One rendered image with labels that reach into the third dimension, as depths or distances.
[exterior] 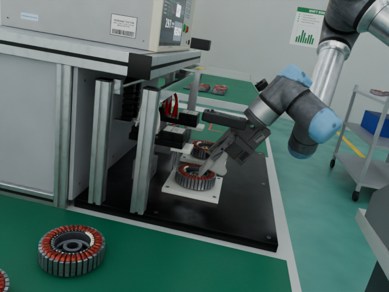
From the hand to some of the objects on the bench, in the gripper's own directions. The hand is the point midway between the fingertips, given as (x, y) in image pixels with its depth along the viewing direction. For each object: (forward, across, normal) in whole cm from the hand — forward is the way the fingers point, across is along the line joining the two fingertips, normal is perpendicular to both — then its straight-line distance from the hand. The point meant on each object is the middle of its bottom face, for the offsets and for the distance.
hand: (199, 165), depth 90 cm
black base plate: (+8, +12, -3) cm, 15 cm away
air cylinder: (+14, +24, +10) cm, 29 cm away
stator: (+5, +24, -2) cm, 25 cm away
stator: (+5, 0, -2) cm, 5 cm away
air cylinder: (+13, 0, +10) cm, 16 cm away
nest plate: (+6, 0, -3) cm, 6 cm away
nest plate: (+6, +24, -3) cm, 25 cm away
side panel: (+29, -20, +30) cm, 46 cm away
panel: (+19, +12, +19) cm, 30 cm away
